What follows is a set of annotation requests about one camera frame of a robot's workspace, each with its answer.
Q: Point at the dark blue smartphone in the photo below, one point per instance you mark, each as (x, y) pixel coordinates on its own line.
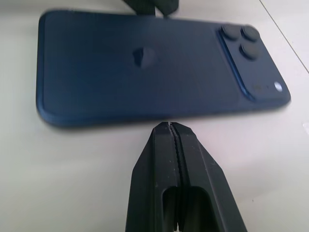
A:
(116, 79)

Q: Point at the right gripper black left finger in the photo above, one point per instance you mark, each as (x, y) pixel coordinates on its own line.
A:
(154, 174)

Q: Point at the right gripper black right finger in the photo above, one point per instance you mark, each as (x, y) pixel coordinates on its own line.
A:
(205, 188)

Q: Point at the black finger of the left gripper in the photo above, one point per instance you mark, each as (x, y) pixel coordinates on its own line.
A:
(169, 7)
(142, 6)

